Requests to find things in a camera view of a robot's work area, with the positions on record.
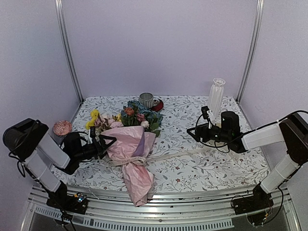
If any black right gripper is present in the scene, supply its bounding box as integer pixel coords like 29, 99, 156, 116
187, 122, 231, 143

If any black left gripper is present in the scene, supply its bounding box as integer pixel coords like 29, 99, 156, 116
75, 135, 117, 162

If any pink paper flower bouquet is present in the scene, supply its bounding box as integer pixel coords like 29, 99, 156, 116
85, 101, 163, 206

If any cream printed ribbon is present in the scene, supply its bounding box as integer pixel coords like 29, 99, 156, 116
100, 146, 216, 167

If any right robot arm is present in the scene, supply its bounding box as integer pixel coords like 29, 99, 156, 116
187, 107, 308, 215

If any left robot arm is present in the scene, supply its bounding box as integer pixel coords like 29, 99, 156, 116
2, 118, 116, 215

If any white ribbed vase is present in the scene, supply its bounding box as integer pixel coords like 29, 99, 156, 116
207, 78, 226, 119

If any cream ceramic mug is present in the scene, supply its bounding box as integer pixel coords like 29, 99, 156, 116
208, 126, 229, 144

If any floral tablecloth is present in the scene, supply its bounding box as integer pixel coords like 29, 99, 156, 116
51, 96, 270, 193

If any pink patterned bowl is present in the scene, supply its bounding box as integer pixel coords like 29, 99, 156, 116
52, 120, 72, 145

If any red patterned saucer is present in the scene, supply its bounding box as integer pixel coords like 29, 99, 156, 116
151, 99, 164, 112

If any striped ceramic cup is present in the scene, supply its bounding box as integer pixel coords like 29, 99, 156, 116
138, 92, 154, 108

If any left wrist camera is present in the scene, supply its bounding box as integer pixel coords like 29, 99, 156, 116
88, 126, 96, 144

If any aluminium front rail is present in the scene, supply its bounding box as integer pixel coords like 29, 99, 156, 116
20, 186, 304, 231

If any right metal frame post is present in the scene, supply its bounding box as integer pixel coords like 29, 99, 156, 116
236, 0, 265, 104

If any metal frame post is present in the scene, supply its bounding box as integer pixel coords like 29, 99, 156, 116
236, 0, 265, 104
54, 0, 84, 103

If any left metal frame post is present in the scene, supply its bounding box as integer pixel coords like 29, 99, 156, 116
54, 0, 84, 103

